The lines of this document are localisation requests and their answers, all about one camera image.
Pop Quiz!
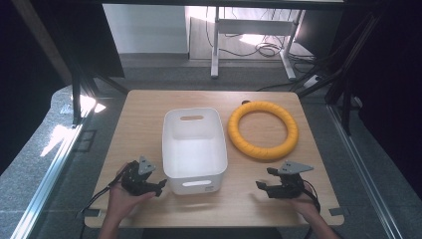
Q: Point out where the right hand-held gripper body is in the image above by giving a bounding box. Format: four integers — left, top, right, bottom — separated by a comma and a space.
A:
267, 160, 315, 200

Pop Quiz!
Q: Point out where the black metal stand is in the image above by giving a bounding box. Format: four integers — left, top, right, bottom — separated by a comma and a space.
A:
65, 49, 130, 127
289, 13, 382, 136

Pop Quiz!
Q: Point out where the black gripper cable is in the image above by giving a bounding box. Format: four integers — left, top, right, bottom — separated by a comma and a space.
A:
79, 163, 131, 215
302, 178, 322, 239

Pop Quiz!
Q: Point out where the black curtain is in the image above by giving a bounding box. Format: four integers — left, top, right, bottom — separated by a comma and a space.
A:
0, 0, 125, 175
327, 0, 422, 200

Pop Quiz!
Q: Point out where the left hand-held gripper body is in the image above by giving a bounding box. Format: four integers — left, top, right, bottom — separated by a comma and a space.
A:
120, 155, 157, 197

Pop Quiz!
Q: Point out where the person's left hand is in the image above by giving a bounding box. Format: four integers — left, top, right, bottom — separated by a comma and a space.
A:
106, 161, 157, 221

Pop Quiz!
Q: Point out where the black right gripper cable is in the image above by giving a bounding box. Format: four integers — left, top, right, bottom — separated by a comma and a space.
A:
302, 178, 322, 239

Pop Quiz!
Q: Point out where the dark floor socket plate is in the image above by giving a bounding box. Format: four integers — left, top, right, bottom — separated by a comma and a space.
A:
73, 128, 98, 153

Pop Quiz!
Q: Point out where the black monitor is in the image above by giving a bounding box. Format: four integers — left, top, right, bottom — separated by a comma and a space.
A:
294, 9, 344, 60

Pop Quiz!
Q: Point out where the white power strip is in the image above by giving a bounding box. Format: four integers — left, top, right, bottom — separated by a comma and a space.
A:
302, 75, 323, 90

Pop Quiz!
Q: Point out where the aluminium rail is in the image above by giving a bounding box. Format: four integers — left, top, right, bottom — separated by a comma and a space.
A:
325, 103, 405, 239
9, 105, 101, 239

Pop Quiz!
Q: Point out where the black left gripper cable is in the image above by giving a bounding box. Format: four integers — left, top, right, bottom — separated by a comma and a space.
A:
79, 163, 131, 215

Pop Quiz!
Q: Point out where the white metal desk frame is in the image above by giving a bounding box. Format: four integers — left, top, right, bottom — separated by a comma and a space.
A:
210, 5, 305, 82

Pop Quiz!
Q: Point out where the white plastic basket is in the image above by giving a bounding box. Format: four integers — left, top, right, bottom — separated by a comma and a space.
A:
161, 107, 229, 196

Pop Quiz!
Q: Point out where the person's right hand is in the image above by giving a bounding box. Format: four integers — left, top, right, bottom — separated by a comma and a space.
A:
288, 182, 321, 221

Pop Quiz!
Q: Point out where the yellow ribbed ring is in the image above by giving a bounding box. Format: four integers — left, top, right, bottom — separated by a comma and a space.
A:
227, 100, 300, 162

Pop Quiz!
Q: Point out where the bundle of black floor cables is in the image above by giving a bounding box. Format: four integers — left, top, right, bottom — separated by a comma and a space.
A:
204, 6, 317, 68

